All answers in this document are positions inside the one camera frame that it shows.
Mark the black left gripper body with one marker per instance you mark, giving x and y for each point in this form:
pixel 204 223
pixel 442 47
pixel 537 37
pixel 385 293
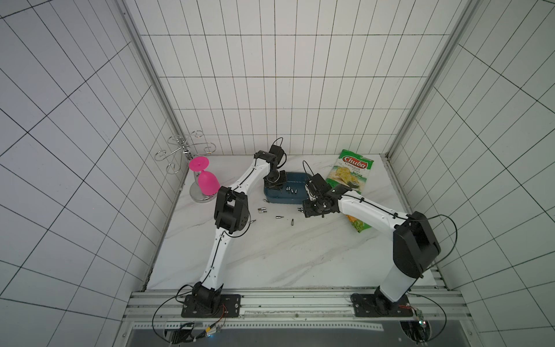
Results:
pixel 275 179

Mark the small green snack packet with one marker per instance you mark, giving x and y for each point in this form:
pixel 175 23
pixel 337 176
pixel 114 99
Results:
pixel 359 225

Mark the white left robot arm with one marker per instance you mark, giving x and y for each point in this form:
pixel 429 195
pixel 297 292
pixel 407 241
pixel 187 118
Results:
pixel 232 220

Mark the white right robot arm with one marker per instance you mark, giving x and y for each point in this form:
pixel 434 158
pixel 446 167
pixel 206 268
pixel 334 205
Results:
pixel 415 245

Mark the chrome wire glass rack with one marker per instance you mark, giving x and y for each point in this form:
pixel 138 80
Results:
pixel 189 147

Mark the dark teal plastic storage box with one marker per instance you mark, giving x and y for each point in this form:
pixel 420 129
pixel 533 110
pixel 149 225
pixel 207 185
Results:
pixel 295 180

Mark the pink plastic wine glass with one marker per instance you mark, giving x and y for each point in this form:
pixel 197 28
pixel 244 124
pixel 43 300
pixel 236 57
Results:
pixel 207 181

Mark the green Chuba cassava chips bag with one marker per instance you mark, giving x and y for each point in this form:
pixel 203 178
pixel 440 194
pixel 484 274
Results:
pixel 351 170

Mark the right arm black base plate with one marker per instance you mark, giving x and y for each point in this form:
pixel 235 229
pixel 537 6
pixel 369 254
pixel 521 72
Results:
pixel 378 306

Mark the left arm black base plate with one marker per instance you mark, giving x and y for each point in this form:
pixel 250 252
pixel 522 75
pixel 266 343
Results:
pixel 226 305

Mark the aluminium rail frame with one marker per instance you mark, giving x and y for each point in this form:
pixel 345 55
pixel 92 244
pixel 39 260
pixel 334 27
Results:
pixel 299 317

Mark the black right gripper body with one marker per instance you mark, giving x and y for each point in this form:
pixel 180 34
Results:
pixel 316 189

